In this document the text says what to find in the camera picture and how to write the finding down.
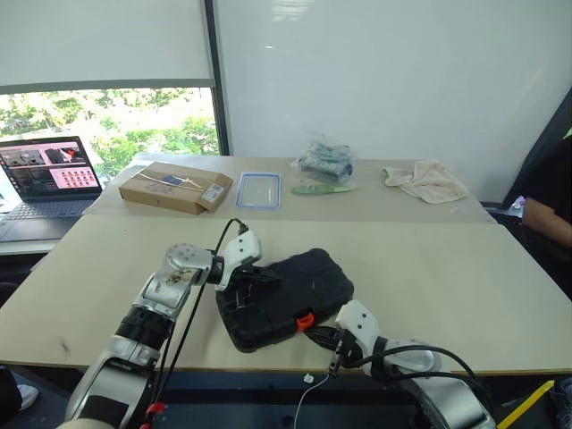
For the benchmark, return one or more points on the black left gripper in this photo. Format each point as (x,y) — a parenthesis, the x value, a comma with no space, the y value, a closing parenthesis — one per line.
(246,279)

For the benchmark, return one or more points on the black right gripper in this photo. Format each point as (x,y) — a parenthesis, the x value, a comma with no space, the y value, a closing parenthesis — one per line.
(345,353)

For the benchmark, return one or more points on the black plastic tool case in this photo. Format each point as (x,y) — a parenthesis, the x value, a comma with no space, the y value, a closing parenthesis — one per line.
(304,286)

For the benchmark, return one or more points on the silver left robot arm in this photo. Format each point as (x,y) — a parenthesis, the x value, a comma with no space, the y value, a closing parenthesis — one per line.
(156,290)

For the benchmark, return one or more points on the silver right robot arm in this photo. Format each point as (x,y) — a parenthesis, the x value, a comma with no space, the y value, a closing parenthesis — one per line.
(447,397)

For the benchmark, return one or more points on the person bare forearm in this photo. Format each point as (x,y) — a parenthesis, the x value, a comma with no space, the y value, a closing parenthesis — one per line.
(545,221)

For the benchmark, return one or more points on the orange case latch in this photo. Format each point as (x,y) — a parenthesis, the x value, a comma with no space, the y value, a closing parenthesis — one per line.
(305,322)

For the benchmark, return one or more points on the clear lid with blue rim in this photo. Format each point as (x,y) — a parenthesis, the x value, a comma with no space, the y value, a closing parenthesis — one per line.
(260,190)

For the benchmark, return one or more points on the flat green plastic piece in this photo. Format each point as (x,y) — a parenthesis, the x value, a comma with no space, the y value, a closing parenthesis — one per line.
(324,189)

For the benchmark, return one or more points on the brown cardboard box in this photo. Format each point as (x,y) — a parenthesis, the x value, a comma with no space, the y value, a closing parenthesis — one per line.
(170,187)

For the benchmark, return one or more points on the clear plastic bag with parts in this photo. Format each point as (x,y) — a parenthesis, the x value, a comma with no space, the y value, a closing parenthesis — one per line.
(328,161)

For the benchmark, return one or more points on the pink towel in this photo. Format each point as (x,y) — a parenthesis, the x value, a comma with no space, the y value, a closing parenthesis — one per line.
(424,181)

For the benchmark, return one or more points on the open laptop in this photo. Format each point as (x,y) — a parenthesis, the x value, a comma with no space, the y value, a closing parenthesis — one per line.
(47,179)

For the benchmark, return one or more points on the white shoe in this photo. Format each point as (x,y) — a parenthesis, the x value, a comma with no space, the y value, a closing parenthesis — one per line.
(27,397)

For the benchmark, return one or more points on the seated person in black shirt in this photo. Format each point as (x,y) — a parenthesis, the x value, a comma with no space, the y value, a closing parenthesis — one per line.
(552,174)

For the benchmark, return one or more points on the white roller blind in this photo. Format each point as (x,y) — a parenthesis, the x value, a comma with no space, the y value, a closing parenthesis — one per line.
(89,40)

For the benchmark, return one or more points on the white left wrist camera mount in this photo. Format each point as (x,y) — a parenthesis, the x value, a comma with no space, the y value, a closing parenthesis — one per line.
(239,254)

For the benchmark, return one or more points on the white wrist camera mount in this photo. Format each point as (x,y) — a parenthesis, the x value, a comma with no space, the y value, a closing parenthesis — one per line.
(359,322)
(239,254)

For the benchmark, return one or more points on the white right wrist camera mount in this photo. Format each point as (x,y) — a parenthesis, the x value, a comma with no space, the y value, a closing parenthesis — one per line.
(359,322)

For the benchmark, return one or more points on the dark window frame post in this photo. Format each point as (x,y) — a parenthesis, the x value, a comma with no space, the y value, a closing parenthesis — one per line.
(219,89)

